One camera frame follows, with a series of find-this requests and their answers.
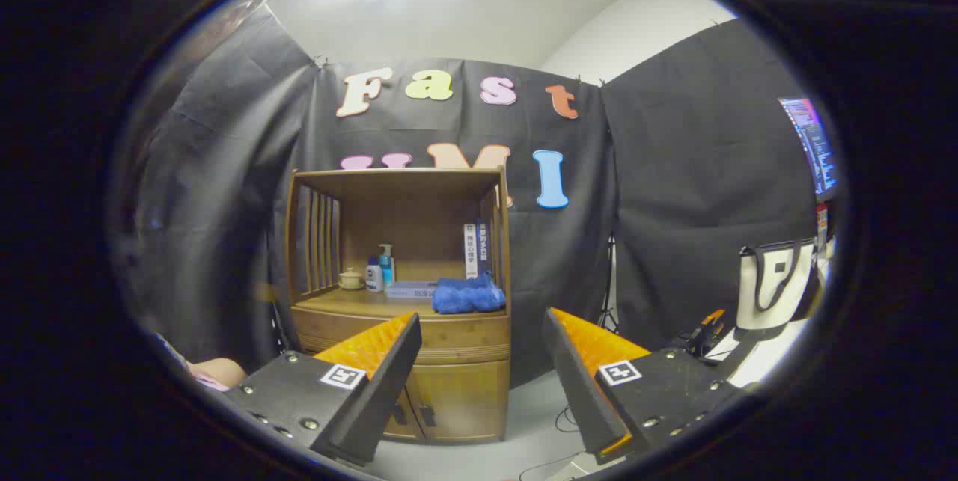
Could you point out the orange and black clamp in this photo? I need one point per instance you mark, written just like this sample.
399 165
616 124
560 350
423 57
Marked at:
703 331

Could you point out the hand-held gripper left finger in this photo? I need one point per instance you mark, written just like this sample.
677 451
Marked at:
378 399

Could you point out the wooden drawer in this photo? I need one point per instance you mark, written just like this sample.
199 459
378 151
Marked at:
464 335

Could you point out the blue towel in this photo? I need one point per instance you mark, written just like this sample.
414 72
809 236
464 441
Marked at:
468 295

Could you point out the standing dark blue book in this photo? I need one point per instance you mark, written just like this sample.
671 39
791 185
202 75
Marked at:
483 245

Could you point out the white lotion bottle blue cap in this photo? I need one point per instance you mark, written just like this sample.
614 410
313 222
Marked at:
373 279

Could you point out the wooden cabinet door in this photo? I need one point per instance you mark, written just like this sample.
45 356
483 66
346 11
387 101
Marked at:
408 425
471 399

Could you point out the black light stand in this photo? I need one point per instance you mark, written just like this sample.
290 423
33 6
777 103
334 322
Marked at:
608 294

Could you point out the beige lidded teacup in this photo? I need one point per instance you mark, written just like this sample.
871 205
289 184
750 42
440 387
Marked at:
350 280

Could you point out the computer monitor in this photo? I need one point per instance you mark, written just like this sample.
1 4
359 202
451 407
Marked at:
814 144

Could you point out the blue pump bottle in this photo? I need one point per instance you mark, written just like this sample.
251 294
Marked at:
387 268

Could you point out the wooden countertop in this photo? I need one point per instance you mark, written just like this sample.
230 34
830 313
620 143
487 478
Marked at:
359 303

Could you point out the standing white book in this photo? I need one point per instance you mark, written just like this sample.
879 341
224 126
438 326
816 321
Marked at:
470 253

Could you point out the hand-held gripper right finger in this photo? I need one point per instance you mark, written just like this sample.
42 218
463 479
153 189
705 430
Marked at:
580 391

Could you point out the wooden cabinet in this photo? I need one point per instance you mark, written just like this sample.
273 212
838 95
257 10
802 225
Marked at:
397 212

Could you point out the lying white book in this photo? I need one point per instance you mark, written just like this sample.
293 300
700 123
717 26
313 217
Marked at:
410 290

